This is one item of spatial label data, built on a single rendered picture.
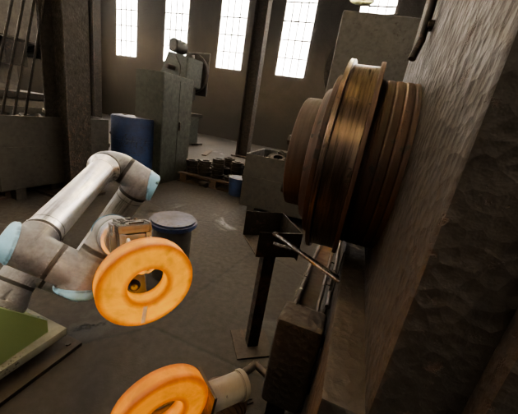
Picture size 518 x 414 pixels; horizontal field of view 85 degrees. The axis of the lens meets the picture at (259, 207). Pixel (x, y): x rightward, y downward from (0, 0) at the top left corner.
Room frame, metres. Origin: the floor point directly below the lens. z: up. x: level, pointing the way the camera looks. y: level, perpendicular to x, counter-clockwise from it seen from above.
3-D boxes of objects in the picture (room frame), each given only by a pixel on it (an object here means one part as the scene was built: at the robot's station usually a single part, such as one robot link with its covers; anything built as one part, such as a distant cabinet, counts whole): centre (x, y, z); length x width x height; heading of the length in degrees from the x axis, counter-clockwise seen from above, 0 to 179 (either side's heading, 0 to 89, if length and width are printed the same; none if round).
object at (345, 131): (0.75, -0.19, 1.11); 0.47 x 0.06 x 0.47; 163
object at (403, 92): (0.73, -0.27, 1.11); 0.47 x 0.10 x 0.47; 163
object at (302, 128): (0.78, -0.10, 1.11); 0.28 x 0.06 x 0.28; 163
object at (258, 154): (3.58, -0.34, 0.39); 1.03 x 0.83 x 0.79; 77
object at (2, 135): (3.18, 2.66, 0.43); 1.23 x 0.93 x 0.87; 161
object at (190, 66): (8.50, 2.61, 1.36); 1.37 x 1.16 x 2.71; 63
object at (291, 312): (0.52, -0.14, 0.68); 0.11 x 0.08 x 0.24; 73
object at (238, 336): (1.28, -0.08, 0.36); 0.26 x 0.20 x 0.72; 18
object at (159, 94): (4.32, 1.58, 0.75); 0.70 x 0.48 x 1.50; 163
